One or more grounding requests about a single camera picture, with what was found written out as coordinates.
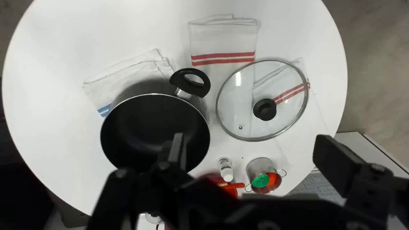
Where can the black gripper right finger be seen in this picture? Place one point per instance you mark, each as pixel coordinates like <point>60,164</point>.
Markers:
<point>361,183</point>

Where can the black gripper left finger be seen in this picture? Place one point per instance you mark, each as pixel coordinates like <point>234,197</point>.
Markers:
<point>118,196</point>

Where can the glass lid with black knob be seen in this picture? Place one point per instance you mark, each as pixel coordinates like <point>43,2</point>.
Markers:
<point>263,109</point>

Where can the white side table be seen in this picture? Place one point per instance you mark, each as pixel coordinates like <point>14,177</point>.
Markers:
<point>374,149</point>

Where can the orange round piece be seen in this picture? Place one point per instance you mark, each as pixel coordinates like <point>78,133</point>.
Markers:
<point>273,180</point>

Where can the clear glass cup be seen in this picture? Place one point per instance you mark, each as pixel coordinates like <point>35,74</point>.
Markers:
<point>260,166</point>

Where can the green round cap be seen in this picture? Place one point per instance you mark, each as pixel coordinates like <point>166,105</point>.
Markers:
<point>258,182</point>

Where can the small white bottle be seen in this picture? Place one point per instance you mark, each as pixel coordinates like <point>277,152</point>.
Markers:
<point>225,170</point>

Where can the red orange plastic object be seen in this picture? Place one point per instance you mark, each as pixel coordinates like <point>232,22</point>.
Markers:
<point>231,187</point>

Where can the white towel double red stripes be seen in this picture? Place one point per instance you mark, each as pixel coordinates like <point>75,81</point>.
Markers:
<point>223,39</point>

